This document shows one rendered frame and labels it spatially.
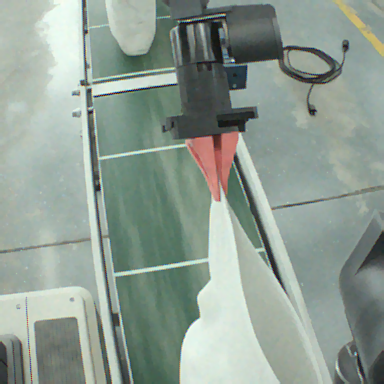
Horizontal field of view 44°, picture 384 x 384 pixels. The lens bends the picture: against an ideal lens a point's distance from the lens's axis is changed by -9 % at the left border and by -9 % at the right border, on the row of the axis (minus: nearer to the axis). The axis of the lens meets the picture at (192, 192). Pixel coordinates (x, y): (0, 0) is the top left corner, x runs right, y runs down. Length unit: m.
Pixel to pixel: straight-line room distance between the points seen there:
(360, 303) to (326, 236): 1.63
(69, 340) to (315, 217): 1.04
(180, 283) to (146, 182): 0.35
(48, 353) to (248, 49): 1.01
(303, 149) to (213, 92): 1.62
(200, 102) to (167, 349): 0.74
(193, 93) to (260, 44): 0.09
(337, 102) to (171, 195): 1.25
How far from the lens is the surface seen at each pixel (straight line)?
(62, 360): 1.33
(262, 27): 0.56
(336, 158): 2.16
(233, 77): 1.92
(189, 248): 1.32
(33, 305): 1.43
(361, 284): 0.25
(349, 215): 1.96
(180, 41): 0.57
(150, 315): 1.22
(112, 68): 1.92
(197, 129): 0.54
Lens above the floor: 1.47
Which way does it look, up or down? 49 degrees down
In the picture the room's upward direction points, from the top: straight up
